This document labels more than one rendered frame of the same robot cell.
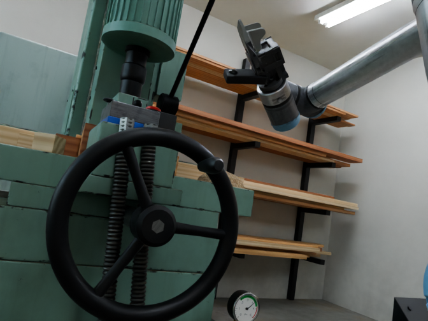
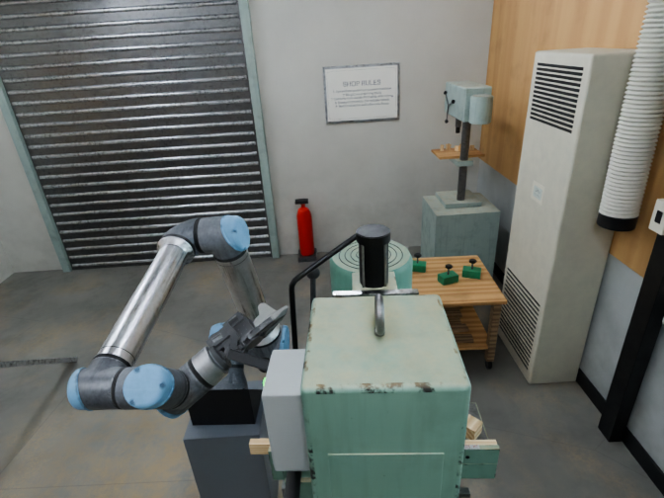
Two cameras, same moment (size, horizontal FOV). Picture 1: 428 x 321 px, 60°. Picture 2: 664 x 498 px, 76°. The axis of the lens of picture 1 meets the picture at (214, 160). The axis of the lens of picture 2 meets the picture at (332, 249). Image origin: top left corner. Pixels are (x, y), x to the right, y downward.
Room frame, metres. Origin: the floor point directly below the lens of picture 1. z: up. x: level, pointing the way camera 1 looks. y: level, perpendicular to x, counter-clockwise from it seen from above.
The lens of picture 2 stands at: (1.61, 0.55, 1.92)
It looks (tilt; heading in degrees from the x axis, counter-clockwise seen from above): 26 degrees down; 209
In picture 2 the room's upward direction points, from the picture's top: 4 degrees counter-clockwise
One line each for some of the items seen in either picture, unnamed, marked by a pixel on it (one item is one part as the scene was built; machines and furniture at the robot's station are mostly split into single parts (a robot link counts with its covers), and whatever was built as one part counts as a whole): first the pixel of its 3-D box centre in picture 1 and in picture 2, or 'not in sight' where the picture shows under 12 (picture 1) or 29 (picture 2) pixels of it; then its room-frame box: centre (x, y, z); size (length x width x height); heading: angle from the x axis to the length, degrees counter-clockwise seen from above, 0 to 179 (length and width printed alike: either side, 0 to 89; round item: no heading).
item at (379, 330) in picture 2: not in sight; (378, 315); (1.13, 0.35, 1.55); 0.06 x 0.02 x 0.07; 26
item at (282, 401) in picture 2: not in sight; (291, 409); (1.22, 0.24, 1.40); 0.10 x 0.06 x 0.16; 26
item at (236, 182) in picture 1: (220, 178); not in sight; (0.89, -0.02, 0.92); 0.14 x 0.09 x 0.04; 26
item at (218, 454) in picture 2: not in sight; (238, 452); (0.68, -0.52, 0.27); 0.30 x 0.30 x 0.55; 30
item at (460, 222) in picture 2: not in sight; (461, 194); (-1.59, -0.08, 0.79); 0.62 x 0.48 x 1.58; 30
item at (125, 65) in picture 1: (133, 73); not in sight; (0.87, 0.22, 1.13); 0.06 x 0.06 x 0.12
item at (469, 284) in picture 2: not in sight; (437, 305); (-0.73, -0.01, 0.32); 0.66 x 0.57 x 0.64; 117
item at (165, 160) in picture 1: (128, 157); not in sight; (0.68, 0.16, 0.91); 0.15 x 0.14 x 0.09; 116
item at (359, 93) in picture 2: not in sight; (362, 94); (-1.89, -1.04, 1.48); 0.64 x 0.02 x 0.46; 120
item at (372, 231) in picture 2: not in sight; (373, 275); (0.99, 0.28, 1.53); 0.08 x 0.08 x 0.17; 26
